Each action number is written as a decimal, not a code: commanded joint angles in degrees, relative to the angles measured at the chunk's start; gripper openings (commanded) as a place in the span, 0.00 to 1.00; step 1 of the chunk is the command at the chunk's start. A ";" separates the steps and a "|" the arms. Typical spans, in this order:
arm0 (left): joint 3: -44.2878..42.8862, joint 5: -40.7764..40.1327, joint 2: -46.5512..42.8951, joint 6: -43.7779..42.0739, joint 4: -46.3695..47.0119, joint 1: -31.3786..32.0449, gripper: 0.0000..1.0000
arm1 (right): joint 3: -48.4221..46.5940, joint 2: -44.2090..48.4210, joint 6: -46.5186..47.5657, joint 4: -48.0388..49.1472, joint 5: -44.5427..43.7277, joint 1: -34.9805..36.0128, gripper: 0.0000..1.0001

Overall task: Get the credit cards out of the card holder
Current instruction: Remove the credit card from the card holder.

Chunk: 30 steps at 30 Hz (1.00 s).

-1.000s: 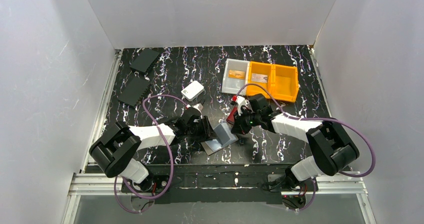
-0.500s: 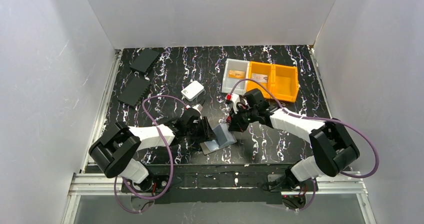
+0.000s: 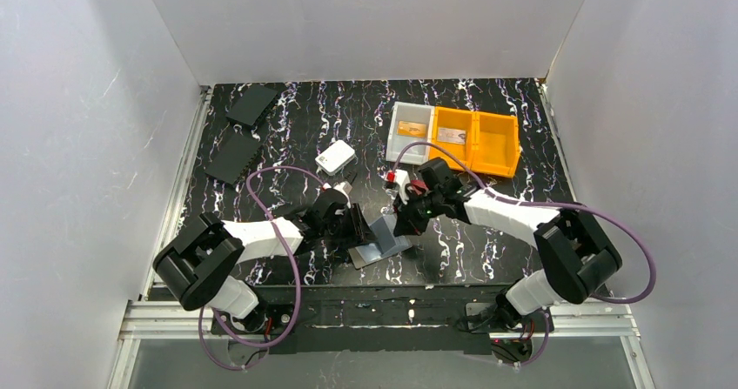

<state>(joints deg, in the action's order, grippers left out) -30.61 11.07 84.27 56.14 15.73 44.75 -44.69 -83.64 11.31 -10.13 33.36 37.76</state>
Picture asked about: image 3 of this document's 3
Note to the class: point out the white box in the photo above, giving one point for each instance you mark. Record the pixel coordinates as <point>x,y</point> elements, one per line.
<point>335,157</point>

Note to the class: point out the aluminium frame rail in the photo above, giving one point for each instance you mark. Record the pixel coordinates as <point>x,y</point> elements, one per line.
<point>127,350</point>

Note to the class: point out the black ridged block near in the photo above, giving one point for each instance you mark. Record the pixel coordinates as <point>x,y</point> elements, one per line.
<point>234,160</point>

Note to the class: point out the black ridged block far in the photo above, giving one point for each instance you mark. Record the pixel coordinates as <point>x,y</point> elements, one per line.
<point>253,104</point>

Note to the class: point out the red card holder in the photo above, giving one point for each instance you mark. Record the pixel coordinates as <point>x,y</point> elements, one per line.
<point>417,187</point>

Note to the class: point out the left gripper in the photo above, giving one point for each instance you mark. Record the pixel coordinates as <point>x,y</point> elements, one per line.
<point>358,224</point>

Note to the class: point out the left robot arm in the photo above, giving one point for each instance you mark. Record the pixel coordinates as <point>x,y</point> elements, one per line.
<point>196,265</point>

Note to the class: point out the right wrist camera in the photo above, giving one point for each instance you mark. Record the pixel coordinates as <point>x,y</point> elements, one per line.
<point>398,180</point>

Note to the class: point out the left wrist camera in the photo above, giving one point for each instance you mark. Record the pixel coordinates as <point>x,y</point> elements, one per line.
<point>344,187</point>

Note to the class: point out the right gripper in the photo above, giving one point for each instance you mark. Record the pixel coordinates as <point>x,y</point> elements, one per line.
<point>408,216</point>

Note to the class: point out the black base bar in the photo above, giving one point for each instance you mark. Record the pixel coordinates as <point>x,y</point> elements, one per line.
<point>381,318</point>

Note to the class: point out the white plastic bin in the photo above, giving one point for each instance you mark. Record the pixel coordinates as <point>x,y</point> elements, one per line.
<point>395,143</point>

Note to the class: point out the orange plastic bin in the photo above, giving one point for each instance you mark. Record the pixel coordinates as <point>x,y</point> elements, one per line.
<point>457,119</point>
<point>498,145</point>

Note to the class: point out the black ridged block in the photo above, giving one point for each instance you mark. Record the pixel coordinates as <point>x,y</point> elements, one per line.
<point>234,160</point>
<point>253,104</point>

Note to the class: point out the black comb piece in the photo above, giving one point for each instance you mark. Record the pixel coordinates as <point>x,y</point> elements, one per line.
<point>350,177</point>

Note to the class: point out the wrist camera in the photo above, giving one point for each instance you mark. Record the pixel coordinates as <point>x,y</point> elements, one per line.
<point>344,187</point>
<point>398,180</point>

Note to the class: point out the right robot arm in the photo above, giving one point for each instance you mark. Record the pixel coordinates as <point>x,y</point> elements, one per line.
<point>577,257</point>

